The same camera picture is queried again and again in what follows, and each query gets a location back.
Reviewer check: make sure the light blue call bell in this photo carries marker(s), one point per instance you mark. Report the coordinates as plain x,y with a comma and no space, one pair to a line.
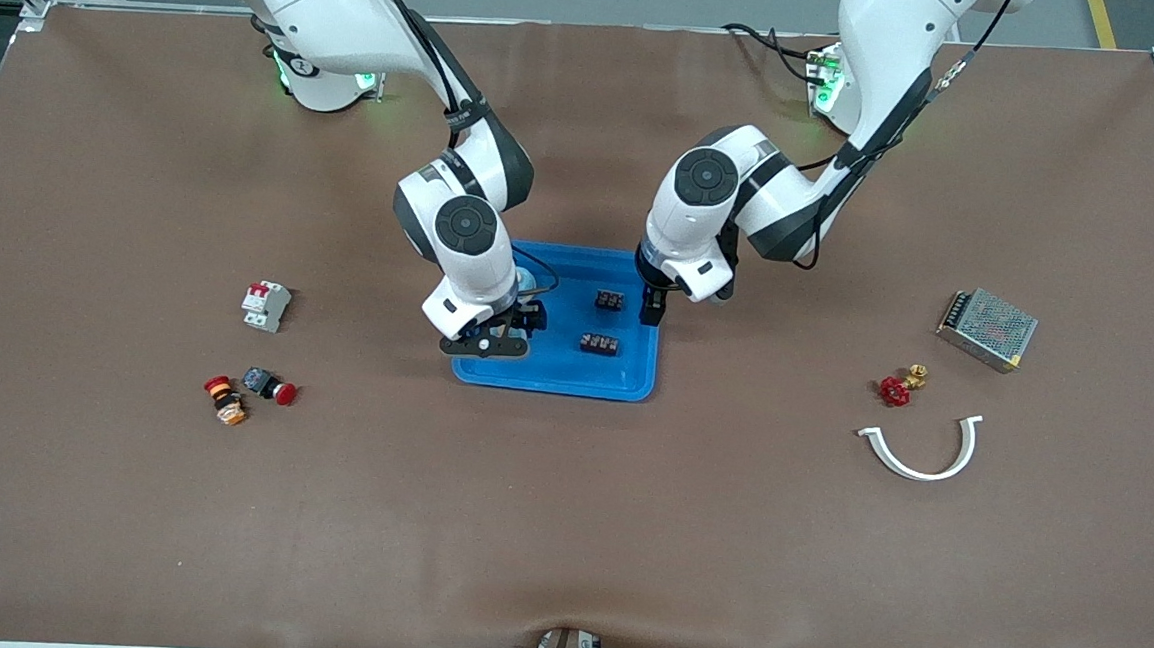
527,283

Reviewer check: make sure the black capacitor block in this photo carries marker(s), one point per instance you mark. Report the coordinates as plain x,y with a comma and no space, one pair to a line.
609,301
601,345

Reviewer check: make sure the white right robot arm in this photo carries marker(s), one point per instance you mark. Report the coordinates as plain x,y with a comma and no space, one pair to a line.
336,9

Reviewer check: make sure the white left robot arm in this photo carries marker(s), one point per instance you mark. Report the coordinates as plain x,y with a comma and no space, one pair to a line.
885,42

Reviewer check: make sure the blue plastic tray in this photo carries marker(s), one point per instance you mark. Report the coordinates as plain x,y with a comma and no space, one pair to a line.
555,363

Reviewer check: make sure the white red circuit breaker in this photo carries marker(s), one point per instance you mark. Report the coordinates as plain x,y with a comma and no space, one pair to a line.
265,307

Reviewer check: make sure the red button black blue body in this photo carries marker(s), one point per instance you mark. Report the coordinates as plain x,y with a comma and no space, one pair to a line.
258,381

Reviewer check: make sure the white curved plastic clamp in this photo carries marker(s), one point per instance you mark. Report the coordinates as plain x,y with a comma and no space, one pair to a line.
918,474

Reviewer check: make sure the red button orange yellow body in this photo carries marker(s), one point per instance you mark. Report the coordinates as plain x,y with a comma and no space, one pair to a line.
227,405

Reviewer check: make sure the metal mesh power supply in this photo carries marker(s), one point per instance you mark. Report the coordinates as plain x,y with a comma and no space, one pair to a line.
987,329

